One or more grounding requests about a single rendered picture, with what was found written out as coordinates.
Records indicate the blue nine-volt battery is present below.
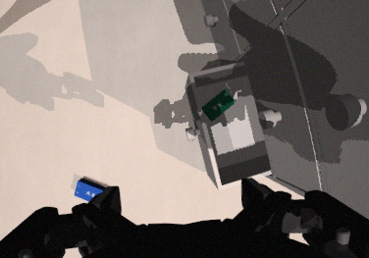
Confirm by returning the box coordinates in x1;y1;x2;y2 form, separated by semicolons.
74;179;106;201

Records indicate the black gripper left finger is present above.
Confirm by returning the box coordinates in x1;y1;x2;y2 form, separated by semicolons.
0;186;159;258

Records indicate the grey chest of drawers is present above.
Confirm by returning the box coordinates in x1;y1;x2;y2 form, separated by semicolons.
224;0;329;197

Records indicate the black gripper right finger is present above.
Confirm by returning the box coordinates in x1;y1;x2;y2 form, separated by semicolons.
214;178;369;258

